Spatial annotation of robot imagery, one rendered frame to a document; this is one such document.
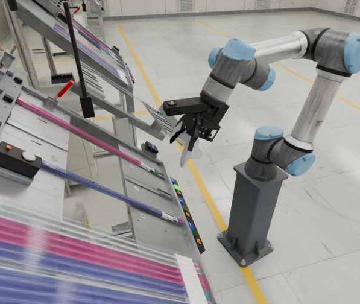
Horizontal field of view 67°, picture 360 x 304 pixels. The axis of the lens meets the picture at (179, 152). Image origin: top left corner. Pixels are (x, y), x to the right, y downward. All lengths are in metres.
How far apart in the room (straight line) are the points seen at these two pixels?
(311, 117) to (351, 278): 1.01
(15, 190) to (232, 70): 0.54
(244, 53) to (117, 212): 1.44
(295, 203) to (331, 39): 1.26
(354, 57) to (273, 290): 1.13
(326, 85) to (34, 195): 0.94
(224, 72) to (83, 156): 1.40
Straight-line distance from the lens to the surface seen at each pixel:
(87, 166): 2.00
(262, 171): 1.29
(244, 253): 1.64
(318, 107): 1.10
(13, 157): 0.57
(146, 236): 0.70
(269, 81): 0.82
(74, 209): 1.10
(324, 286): 1.73
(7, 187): 0.58
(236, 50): 0.71
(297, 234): 1.88
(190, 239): 0.81
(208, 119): 0.77
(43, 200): 0.59
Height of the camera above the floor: 1.38
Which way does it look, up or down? 35 degrees down
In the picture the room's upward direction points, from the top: straight up
